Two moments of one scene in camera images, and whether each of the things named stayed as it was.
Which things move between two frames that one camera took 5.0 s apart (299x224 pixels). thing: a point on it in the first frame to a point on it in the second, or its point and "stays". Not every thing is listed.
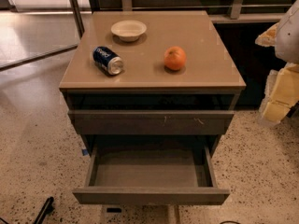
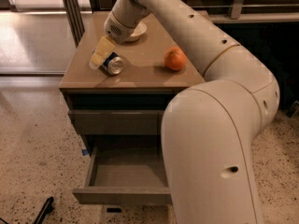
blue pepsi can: [107, 61] stays
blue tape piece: [85, 152] stays
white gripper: [288, 36] to [117, 31]
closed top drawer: [150, 122] stays
